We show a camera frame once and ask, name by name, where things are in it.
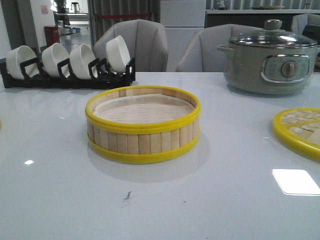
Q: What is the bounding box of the white bowl right end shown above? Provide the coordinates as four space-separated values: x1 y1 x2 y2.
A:
105 35 131 73

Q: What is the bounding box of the grey chair far right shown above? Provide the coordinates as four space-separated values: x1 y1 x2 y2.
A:
291 13 320 38

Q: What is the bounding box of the white bowl far left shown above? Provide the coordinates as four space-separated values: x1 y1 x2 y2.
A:
6 45 36 80

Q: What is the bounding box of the white cabinet in background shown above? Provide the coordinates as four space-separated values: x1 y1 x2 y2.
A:
160 0 206 72

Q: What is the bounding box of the black dish rack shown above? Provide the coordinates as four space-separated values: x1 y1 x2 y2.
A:
0 57 136 90

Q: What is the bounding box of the bamboo steamer lid yellow rim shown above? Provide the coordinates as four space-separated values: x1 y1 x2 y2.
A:
272 107 320 161

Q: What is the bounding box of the lower bamboo steamer basket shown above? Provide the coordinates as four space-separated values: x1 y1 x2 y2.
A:
85 85 201 164

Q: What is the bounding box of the green electric cooking pot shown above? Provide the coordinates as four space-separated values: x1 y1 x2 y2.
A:
217 43 320 95

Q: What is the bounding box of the glass pot lid with knob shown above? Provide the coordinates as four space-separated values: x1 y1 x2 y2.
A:
229 19 318 48

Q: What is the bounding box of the white bowl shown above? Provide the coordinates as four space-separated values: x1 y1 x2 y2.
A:
6 45 36 80
42 43 70 78
69 44 96 80

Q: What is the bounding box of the red bin in background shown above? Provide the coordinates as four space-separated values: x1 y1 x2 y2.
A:
44 25 60 47

